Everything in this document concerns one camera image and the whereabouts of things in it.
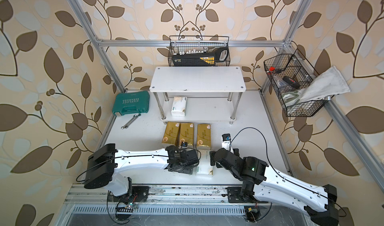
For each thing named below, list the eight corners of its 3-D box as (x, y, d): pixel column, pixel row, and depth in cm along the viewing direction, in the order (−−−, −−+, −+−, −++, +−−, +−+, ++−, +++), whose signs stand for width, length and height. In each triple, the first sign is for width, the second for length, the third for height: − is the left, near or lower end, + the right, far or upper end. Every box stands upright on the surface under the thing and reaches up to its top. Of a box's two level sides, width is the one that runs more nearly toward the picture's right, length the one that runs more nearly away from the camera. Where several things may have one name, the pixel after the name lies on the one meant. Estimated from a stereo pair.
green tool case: (112, 116, 106) (109, 112, 103) (118, 96, 119) (115, 92, 115) (148, 112, 109) (146, 108, 105) (150, 93, 121) (149, 89, 118)
